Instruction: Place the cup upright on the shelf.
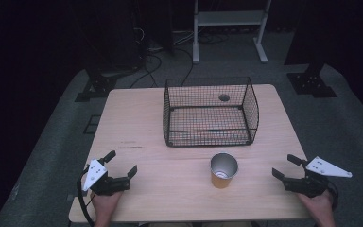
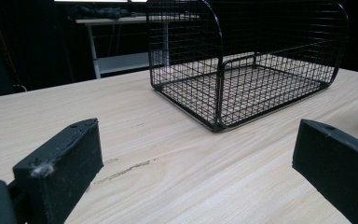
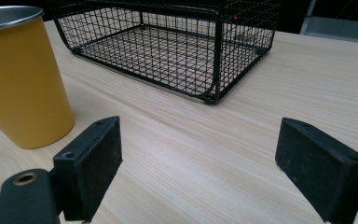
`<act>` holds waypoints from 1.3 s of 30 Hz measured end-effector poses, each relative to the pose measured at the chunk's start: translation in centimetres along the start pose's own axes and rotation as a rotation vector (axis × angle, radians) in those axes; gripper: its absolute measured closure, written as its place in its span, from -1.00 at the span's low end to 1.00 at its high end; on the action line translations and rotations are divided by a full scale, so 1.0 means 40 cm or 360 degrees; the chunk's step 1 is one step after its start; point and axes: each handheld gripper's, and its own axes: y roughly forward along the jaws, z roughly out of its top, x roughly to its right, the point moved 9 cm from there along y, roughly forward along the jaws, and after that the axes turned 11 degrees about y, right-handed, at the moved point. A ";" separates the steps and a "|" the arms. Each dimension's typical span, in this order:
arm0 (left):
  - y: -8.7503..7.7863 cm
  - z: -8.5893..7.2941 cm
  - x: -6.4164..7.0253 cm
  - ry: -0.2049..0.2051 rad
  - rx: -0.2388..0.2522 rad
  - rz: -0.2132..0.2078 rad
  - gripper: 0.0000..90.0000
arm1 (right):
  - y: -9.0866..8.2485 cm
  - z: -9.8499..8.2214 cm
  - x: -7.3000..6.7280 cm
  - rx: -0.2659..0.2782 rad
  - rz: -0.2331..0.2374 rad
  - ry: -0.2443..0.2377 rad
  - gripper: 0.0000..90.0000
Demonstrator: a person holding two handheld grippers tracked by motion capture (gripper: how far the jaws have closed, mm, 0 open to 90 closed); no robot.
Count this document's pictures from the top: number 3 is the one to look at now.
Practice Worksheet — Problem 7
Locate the grey metal stand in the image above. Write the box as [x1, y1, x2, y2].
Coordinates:
[299, 0, 358, 46]

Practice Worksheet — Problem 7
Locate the yellow metal cup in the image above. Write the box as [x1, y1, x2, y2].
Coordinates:
[0, 5, 76, 149]

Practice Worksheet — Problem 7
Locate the black wire mesh basket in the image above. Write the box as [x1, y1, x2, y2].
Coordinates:
[50, 0, 283, 105]

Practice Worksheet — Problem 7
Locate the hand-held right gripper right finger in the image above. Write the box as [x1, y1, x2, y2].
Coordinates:
[274, 117, 358, 224]

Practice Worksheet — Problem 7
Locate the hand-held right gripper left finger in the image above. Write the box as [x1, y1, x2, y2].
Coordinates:
[52, 116, 123, 223]

